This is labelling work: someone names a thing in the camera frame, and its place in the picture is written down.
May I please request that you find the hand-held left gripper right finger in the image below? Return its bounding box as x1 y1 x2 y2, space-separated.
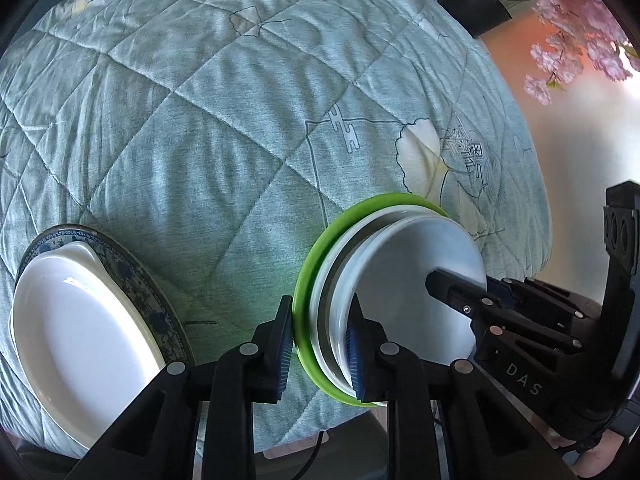
344 294 576 480

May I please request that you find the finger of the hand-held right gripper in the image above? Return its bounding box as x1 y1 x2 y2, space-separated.
425 269 489 333
487 276 587 322

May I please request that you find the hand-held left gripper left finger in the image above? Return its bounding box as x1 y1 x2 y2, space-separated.
65 295 295 480

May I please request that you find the green bowl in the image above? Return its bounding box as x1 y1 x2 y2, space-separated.
293 193 448 407

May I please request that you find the white bowl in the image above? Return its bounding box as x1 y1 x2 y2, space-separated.
332 216 488 398
309 205 446 401

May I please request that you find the blue patterned plate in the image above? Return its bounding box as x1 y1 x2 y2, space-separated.
20 224 197 367

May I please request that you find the white plate with handles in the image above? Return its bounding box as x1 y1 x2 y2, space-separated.
9 240 168 450

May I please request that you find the person's right hand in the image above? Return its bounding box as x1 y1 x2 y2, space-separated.
572 429 640 480

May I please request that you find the light blue quilted blanket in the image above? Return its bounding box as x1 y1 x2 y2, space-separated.
0 0 553 461

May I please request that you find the pink blossom plant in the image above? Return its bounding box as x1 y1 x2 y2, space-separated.
492 0 640 107

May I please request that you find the black cable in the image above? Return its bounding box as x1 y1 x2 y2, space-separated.
299 432 328 480

